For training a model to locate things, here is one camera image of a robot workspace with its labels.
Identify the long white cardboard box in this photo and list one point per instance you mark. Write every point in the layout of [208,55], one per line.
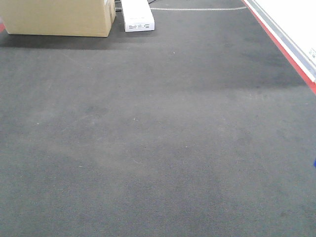
[137,16]

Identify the white conveyor side rail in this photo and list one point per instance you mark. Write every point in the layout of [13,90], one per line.
[293,24]

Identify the large brown cardboard box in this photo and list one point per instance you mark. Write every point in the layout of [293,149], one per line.
[80,18]

